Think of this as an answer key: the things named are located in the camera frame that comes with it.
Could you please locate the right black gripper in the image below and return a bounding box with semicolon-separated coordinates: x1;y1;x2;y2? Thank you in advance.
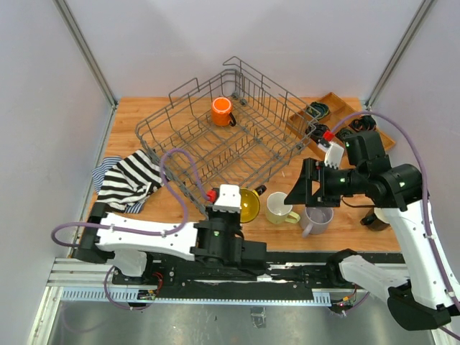
284;157;367;207

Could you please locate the yellow enamel mug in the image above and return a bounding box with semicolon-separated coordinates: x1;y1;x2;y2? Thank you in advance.
240;185;267;224

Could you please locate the orange ceramic mug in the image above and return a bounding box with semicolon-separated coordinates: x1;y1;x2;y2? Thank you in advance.
211;97;236;127

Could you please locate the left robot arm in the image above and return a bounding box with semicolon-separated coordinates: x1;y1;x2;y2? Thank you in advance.
73;205;267;285

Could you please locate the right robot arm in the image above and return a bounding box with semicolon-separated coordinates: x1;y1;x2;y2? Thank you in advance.
284;131;459;331

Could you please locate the lilac ceramic mug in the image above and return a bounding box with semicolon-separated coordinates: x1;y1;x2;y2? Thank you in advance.
299;207;334;238

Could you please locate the cream ceramic mug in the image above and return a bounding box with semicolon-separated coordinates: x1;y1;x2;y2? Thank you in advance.
265;192;300;225

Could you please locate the black mug white inside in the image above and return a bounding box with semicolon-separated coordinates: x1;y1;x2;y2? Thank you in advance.
360;208;390;231

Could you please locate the wooden compartment tray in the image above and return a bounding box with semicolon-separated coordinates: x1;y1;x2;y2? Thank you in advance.
287;92;396;156

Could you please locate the black white striped cloth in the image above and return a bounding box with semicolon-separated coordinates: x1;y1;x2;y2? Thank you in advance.
97;149;164;213

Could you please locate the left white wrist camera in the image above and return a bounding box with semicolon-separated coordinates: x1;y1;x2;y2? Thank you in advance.
213;184;242;213

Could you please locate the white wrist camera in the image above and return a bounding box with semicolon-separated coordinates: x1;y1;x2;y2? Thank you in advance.
318;138;344;169
213;184;242;213

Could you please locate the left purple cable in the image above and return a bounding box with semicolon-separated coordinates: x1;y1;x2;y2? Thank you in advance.
52;147;216;311

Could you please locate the purple cable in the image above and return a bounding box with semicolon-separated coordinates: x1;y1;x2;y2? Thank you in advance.
330;111;460;341
52;147;216;311

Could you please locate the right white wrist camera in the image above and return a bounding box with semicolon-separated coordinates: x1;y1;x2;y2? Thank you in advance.
318;138;344;169

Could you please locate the black cable bundle left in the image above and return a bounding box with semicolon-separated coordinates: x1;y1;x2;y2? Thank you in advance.
305;123;330;143

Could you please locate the black cable bundle far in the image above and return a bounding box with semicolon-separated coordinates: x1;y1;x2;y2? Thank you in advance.
305;101;331;120

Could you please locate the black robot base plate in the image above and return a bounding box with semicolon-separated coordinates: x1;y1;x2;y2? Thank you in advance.
111;251;407;301

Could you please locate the grey wire dish rack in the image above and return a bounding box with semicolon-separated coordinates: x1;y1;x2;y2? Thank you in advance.
135;56;319;213

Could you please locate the black cable bundle right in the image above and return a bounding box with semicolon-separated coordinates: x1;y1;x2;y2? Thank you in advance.
350;115;378;132

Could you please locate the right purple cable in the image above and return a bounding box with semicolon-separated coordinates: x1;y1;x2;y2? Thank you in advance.
330;111;460;341

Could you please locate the slotted cable duct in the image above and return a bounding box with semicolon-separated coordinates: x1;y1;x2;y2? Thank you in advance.
60;287;332;307

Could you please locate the right aluminium frame post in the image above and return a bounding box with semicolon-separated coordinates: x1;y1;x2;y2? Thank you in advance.
363;0;437;110

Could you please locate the aluminium frame post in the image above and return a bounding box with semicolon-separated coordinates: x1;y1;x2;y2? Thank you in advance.
52;0;118;109
363;0;437;110

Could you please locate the left aluminium frame post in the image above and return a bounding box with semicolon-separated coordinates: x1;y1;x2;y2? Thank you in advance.
52;0;118;109

